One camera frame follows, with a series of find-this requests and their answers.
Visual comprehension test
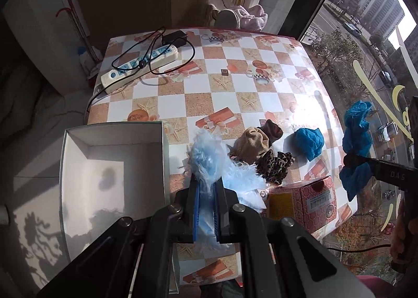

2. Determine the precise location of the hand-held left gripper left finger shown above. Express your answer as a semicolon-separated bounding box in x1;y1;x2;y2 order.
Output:
36;184;200;298

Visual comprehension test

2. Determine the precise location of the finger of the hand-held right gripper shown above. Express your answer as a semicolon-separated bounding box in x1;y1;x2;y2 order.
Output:
343;153;408;185

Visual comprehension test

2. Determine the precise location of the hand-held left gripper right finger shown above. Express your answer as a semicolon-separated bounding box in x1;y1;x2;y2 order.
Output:
214;178;376;298

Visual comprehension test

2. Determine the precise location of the light blue fluffy cloth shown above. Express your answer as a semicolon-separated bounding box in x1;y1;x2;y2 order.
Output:
188;128;266;249

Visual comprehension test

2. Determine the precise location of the leopard print scrunchie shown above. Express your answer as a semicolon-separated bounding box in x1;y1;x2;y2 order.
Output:
255;149;295;186

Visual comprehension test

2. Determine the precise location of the white cardboard box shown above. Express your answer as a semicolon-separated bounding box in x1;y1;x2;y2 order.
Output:
59;121;181;289

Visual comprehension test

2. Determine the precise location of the brown sock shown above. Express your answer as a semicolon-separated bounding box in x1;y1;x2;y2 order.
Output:
256;119;284;148

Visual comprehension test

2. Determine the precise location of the person's right hand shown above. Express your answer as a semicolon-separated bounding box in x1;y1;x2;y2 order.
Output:
390;216;409;262

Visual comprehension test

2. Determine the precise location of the red patterned carton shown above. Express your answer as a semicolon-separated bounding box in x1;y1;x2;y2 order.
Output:
261;175;338;241

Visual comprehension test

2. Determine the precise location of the person's red clothing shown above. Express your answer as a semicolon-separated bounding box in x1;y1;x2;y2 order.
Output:
356;273;405;298

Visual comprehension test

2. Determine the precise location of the checkered printed tablecloth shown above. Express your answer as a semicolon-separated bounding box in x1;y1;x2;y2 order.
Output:
84;27;355;285

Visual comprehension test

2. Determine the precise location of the white power strip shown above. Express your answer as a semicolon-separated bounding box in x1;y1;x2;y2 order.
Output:
84;45;179;125

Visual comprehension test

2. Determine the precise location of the black power adapter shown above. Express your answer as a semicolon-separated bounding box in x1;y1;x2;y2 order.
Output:
162;31;188;47

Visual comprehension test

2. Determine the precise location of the white plastic bottle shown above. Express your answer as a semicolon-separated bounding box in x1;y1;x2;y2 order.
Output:
80;48;98;73

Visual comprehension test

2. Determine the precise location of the pink towel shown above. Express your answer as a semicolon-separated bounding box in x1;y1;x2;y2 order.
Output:
209;0;269;31

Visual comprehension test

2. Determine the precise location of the white bedding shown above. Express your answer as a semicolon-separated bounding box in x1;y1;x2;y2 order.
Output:
0;66;66;142

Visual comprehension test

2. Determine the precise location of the thin black cable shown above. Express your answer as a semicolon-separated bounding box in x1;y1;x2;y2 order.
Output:
323;243;392;252

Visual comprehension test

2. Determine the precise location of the black adapter cable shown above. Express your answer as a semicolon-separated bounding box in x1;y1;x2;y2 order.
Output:
111;26;196;76

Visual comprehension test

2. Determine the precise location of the red handled mop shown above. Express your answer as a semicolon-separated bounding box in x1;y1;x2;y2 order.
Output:
55;0;102;66

